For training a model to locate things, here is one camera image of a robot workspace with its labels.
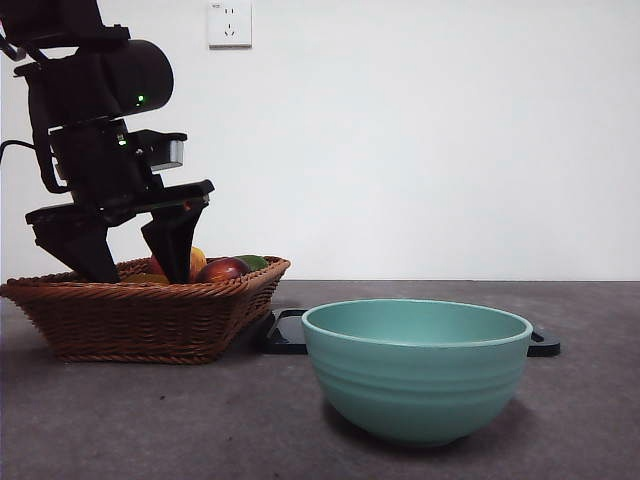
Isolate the brown kiwi fruit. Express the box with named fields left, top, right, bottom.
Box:
left=119, top=272, right=171, bottom=287

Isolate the teal ceramic bowl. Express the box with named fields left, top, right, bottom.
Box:
left=301, top=298, right=534, bottom=448

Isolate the red yellow apple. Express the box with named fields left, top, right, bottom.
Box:
left=149, top=246, right=208, bottom=284

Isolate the dark red plum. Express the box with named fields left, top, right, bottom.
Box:
left=195, top=257, right=251, bottom=285

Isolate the green avocado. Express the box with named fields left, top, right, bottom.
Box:
left=234, top=255, right=270, bottom=274

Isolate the brown wicker basket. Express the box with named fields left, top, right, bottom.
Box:
left=0, top=256, right=292, bottom=365

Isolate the black rectangular tray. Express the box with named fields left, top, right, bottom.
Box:
left=262, top=308, right=561, bottom=358

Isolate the short looped black cable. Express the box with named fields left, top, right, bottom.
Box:
left=32, top=124, right=70, bottom=194

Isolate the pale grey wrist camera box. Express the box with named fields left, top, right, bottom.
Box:
left=130, top=129, right=189, bottom=174

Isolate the long black cable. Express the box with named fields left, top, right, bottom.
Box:
left=0, top=141, right=37, bottom=165

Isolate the white wall socket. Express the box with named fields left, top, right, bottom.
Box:
left=208, top=2, right=254, bottom=50

